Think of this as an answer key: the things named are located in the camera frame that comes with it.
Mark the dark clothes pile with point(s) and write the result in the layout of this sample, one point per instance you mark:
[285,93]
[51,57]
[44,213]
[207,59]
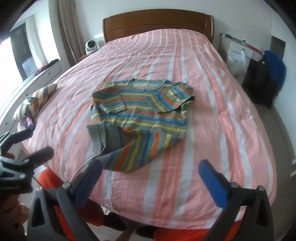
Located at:
[46,66]

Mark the pink striped bed sheet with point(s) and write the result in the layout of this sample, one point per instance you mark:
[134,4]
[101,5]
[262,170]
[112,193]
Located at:
[208,115]

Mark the striped knit sweater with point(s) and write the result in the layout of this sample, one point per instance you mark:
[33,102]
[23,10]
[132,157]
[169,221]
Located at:
[143,115]

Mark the striped pillow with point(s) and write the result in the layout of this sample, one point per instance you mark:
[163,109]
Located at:
[41,95]

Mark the black garment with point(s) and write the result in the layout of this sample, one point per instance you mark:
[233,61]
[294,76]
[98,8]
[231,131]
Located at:
[259,78]

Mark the beige curtain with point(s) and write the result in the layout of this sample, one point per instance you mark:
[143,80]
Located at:
[70,30]

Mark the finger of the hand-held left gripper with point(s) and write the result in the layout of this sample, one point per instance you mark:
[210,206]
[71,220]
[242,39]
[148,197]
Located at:
[42,154]
[22,135]

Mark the black smartphone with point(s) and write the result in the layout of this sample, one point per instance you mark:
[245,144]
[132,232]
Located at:
[29,121]

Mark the person's left hand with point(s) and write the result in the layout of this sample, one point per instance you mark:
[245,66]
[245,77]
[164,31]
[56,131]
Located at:
[12,210]

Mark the white desk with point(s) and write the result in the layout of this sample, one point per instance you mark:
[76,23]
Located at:
[30,81]

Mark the metal clothes rack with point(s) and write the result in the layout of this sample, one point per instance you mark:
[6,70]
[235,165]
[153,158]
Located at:
[245,44]

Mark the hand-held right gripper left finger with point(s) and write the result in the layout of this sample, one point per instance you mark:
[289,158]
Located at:
[89,178]

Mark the wooden headboard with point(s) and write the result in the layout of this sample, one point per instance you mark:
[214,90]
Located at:
[157,20]

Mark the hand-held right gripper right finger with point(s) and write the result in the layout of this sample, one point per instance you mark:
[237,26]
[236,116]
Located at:
[212,183]

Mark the wooden nightstand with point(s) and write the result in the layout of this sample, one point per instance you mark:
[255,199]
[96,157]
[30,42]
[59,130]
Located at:
[82,58]

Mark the blue garment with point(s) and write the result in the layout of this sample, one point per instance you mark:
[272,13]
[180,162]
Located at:
[276,67]

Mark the white plastic bag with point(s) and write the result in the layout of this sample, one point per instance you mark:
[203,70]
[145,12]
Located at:
[237,61]

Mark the white round fan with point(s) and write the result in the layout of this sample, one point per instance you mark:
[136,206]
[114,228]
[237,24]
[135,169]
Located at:
[90,46]

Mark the small dark packet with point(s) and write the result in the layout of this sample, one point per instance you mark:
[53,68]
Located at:
[31,100]

